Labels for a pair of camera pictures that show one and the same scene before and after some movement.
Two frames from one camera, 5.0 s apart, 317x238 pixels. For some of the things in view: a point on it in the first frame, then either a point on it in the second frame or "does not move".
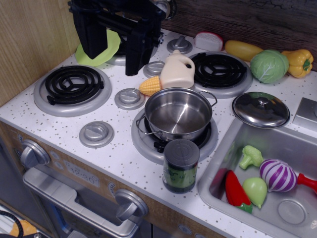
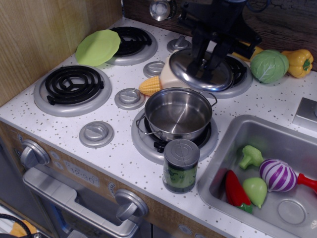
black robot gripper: [145, 17] -> [223, 18]
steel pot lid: [261, 110] -> [210, 80]
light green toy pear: [256, 189] does not move
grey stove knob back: [181, 43] does not move
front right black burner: [153, 148] does not move
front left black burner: [72, 90] does not move
